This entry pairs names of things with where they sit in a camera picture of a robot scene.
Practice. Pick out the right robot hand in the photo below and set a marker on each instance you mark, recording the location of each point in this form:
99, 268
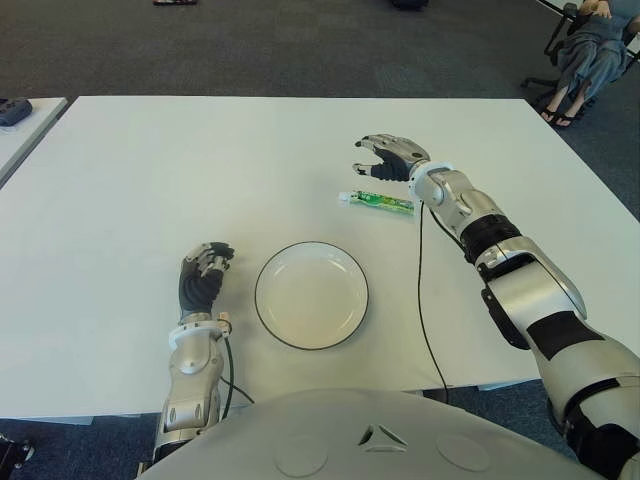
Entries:
400, 155

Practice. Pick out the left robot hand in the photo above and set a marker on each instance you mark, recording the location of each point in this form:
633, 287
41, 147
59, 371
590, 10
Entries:
200, 290

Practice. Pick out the green toothpaste tube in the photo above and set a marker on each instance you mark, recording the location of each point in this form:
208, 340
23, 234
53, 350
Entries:
380, 201

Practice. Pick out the white plate with black rim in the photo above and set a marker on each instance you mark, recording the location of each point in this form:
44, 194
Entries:
310, 295

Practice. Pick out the dark object on carpet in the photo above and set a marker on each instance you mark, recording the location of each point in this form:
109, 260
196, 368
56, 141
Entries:
410, 3

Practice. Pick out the seated person on chair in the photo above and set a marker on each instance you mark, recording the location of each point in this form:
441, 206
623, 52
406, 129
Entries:
552, 45

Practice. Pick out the grey robot torso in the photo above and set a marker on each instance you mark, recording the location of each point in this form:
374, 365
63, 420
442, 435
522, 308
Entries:
350, 440

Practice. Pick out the seated person in grey dress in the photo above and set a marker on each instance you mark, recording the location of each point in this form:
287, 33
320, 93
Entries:
595, 55

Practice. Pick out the white side table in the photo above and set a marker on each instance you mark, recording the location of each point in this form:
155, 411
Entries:
30, 135

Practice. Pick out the black wheeled base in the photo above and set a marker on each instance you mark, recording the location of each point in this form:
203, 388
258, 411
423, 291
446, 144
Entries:
15, 452

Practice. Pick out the black game controller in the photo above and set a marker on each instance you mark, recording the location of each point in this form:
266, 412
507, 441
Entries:
12, 111

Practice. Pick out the red black object on floor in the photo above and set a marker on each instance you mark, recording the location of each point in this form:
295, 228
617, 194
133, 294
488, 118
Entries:
175, 2

